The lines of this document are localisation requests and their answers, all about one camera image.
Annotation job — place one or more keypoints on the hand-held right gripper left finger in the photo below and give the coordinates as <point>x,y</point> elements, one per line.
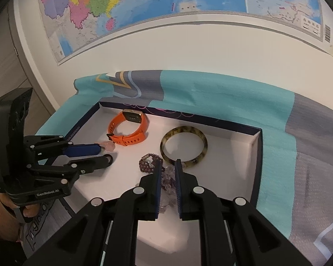
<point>157,194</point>

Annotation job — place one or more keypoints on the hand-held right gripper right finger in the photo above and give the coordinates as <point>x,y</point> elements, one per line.
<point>179,194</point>

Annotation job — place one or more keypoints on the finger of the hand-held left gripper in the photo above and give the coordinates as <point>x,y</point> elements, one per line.
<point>83,150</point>
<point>91,164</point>

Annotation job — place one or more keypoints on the orange smartwatch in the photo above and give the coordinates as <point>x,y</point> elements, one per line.
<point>133,139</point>

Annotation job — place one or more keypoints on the dark blue cardboard box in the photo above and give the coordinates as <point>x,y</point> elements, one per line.
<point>227,155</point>

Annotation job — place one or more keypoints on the tortoiseshell bangle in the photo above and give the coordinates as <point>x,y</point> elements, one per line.
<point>183,129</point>

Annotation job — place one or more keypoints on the person's left hand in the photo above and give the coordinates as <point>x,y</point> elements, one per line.
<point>0,219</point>

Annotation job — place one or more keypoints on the grey wardrobe door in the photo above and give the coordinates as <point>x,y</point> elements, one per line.
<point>5,61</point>

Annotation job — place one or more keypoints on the teal grey printed bedsheet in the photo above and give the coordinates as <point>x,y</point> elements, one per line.
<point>224,97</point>

